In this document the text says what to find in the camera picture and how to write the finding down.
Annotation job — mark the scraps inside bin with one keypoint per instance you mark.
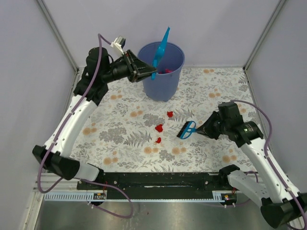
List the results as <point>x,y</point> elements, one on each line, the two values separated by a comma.
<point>165,71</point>

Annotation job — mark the blue plastic dustpan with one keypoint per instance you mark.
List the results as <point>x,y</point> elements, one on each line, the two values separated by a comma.
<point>161,49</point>

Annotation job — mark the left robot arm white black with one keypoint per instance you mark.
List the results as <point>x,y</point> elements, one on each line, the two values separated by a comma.
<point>101,69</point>

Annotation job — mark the blue hand brush black bristles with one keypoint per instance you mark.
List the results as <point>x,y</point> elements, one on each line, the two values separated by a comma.
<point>188,128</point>

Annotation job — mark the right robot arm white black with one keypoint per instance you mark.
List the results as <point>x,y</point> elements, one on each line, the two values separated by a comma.
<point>279,200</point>

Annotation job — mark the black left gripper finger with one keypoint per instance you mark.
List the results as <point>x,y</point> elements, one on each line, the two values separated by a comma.
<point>141,74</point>
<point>139,64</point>

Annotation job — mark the white slotted cable duct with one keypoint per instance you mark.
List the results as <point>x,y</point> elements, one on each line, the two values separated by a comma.
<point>113,196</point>

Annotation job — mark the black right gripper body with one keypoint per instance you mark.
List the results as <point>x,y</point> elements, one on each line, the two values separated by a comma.
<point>221,125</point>

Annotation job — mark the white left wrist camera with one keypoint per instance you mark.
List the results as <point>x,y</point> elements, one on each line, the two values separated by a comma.
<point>118,45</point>

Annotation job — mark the red paper scrap double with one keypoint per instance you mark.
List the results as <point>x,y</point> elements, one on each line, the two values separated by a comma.
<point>159,128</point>

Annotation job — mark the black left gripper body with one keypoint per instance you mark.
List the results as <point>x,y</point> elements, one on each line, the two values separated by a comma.
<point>125,68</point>

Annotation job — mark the blue plastic waste bin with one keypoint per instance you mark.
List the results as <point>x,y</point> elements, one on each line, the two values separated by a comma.
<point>164,86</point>

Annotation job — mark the red paper scrap far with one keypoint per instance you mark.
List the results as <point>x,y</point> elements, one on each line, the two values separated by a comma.
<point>170,113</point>

